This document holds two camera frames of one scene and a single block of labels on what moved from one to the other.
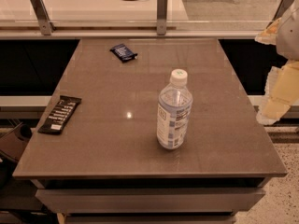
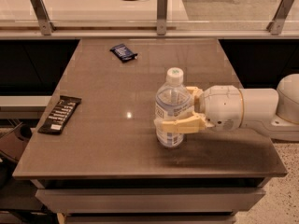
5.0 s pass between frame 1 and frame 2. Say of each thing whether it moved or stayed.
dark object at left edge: stayed
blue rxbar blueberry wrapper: stayed
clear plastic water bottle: stayed
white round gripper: moved
